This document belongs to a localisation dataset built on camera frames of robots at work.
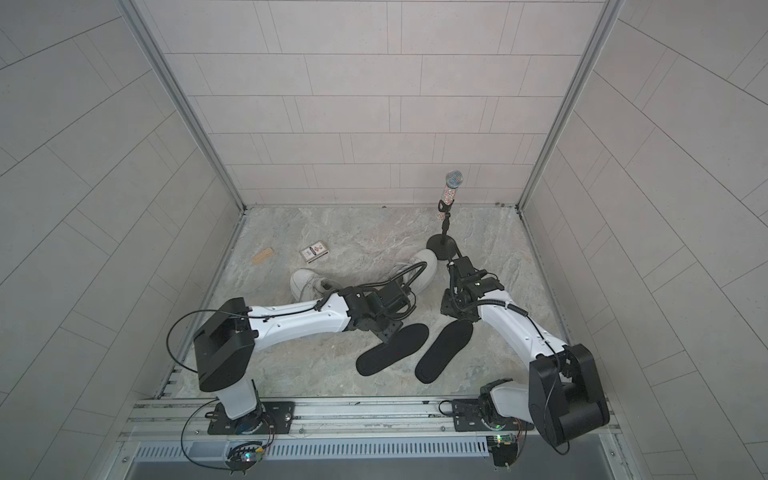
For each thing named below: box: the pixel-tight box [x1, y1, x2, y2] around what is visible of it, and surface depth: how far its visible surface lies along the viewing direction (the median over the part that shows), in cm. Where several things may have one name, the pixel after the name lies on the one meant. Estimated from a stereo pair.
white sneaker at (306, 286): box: [290, 269, 343, 302], surface depth 88 cm
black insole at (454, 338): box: [414, 320, 473, 384], surface depth 82 cm
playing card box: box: [299, 240, 330, 264], surface depth 104 cm
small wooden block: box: [252, 248, 273, 264], surface depth 103 cm
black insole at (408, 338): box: [356, 323, 429, 375], surface depth 82 cm
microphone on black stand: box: [427, 170, 463, 260], surface depth 94 cm
